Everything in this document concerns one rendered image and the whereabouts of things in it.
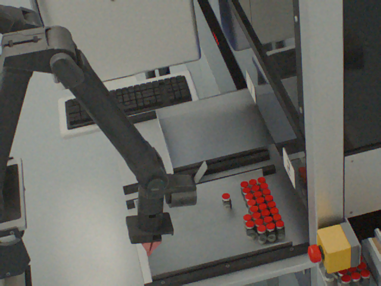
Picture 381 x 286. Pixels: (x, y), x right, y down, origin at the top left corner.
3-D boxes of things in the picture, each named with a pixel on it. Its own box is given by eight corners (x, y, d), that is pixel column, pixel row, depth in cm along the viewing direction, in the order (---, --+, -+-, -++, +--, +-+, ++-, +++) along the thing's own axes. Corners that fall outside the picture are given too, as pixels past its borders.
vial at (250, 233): (254, 232, 187) (253, 219, 184) (256, 238, 186) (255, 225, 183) (245, 234, 187) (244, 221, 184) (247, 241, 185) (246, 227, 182)
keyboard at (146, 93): (184, 77, 251) (184, 71, 250) (192, 103, 241) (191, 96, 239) (65, 103, 250) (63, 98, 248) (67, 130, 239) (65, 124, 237)
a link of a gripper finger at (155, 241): (161, 263, 178) (162, 235, 172) (130, 266, 177) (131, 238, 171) (155, 242, 183) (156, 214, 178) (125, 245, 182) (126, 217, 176)
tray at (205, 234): (262, 178, 201) (261, 168, 199) (293, 250, 181) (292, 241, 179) (136, 209, 199) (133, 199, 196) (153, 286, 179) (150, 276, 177)
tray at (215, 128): (268, 92, 228) (268, 83, 225) (296, 148, 208) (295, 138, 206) (157, 119, 225) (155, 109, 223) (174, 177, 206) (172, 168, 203)
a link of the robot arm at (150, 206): (136, 179, 169) (141, 196, 164) (166, 175, 170) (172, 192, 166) (135, 202, 173) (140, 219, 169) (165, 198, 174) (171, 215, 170)
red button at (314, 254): (322, 250, 168) (322, 238, 165) (328, 263, 165) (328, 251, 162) (306, 254, 168) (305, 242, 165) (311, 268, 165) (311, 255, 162)
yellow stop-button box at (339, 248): (347, 242, 171) (347, 220, 166) (359, 266, 165) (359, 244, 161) (315, 251, 170) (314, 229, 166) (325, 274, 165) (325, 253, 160)
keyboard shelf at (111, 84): (186, 61, 263) (185, 55, 261) (202, 111, 241) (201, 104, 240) (58, 90, 261) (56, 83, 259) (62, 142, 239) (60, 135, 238)
